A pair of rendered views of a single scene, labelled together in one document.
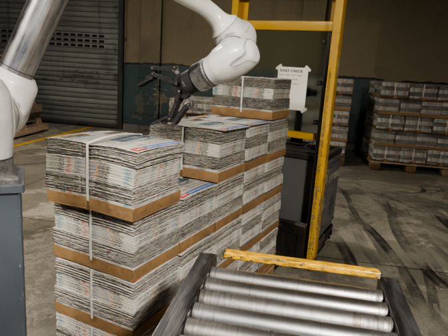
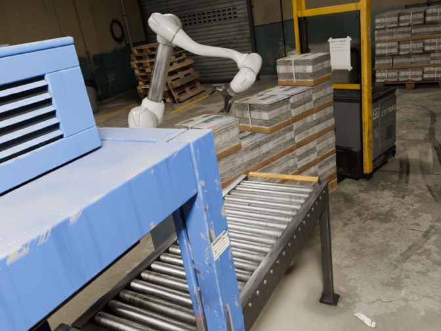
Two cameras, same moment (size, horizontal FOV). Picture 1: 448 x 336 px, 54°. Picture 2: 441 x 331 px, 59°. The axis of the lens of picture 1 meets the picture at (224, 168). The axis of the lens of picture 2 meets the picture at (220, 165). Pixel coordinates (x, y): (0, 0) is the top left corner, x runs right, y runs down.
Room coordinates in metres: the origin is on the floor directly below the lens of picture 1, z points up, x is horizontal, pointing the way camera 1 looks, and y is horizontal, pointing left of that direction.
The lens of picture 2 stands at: (-0.91, -0.76, 1.75)
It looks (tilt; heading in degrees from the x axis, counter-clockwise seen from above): 21 degrees down; 24
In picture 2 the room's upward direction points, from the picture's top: 9 degrees counter-clockwise
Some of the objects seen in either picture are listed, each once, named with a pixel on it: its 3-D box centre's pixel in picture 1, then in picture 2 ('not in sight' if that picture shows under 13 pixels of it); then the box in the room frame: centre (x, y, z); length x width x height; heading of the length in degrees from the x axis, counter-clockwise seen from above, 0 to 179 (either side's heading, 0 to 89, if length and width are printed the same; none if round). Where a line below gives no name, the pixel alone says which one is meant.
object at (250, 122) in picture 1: (229, 119); (284, 90); (2.32, -0.01, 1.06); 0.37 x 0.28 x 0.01; 65
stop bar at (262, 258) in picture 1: (299, 263); (283, 176); (1.14, -0.23, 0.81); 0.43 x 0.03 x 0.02; 81
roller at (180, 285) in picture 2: not in sight; (187, 287); (0.17, -0.06, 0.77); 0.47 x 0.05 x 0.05; 81
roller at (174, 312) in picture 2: not in sight; (167, 309); (0.04, -0.03, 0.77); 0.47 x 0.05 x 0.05; 81
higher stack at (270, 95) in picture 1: (245, 184); (308, 127); (2.60, -0.14, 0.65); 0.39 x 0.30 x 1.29; 63
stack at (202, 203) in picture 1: (178, 260); (258, 178); (1.95, 0.19, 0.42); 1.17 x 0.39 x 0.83; 153
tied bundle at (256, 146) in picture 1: (226, 141); (284, 104); (2.33, 0.00, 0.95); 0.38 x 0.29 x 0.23; 65
